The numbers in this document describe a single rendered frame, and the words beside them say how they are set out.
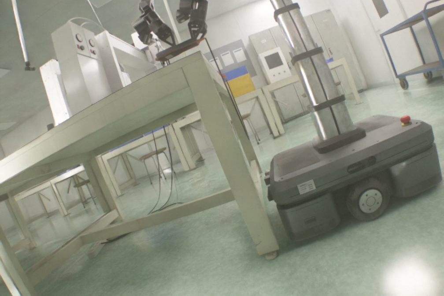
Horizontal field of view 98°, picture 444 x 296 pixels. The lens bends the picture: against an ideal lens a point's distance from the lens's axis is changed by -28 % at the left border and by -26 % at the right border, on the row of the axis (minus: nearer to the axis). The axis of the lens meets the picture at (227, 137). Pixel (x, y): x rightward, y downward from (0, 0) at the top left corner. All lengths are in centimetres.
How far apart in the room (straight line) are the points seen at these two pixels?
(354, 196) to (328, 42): 489
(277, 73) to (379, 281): 360
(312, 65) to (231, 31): 491
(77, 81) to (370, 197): 125
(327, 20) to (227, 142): 514
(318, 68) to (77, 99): 102
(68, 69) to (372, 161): 127
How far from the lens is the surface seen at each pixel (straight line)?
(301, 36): 105
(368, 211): 94
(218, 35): 587
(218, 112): 80
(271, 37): 538
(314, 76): 102
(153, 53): 196
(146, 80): 86
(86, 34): 139
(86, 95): 116
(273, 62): 404
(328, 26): 572
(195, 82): 81
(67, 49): 127
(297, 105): 523
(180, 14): 118
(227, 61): 568
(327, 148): 99
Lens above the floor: 52
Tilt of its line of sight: 4 degrees down
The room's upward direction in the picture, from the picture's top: 22 degrees counter-clockwise
